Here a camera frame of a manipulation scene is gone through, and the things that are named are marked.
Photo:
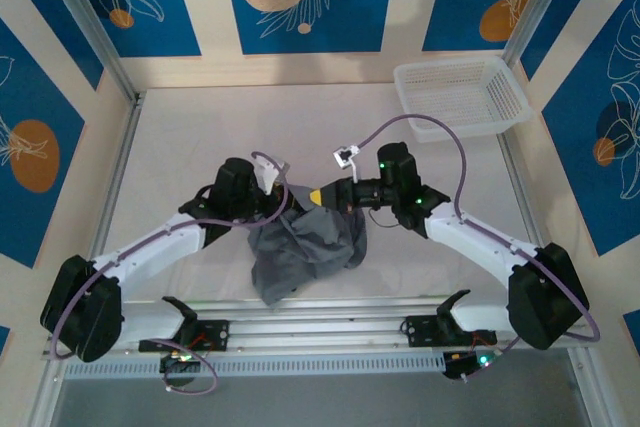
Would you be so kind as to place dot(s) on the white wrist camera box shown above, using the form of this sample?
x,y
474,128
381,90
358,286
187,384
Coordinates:
x,y
346,157
270,172

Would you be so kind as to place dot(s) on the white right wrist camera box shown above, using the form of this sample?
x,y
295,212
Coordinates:
x,y
346,157

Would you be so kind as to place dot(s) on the black controller board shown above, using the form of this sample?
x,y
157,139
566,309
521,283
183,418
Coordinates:
x,y
180,358
457,369

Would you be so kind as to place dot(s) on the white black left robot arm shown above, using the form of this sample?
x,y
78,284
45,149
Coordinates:
x,y
150,247

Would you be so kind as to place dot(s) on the aluminium rail frame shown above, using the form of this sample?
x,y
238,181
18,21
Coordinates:
x,y
310,329

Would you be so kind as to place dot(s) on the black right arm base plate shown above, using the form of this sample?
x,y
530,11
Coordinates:
x,y
420,329

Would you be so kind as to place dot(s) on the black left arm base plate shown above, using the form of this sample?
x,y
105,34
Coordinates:
x,y
215,334

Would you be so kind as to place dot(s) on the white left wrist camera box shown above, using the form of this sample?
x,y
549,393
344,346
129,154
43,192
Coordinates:
x,y
270,172

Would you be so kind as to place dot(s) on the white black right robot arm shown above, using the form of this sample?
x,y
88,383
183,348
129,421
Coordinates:
x,y
480,247

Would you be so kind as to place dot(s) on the grey t-shirt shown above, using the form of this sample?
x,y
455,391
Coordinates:
x,y
310,247

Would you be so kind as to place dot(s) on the aluminium corner post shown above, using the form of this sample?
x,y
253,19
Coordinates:
x,y
85,12
530,12

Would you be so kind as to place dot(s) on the white plastic mesh basket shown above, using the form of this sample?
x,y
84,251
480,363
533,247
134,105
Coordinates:
x,y
450,92

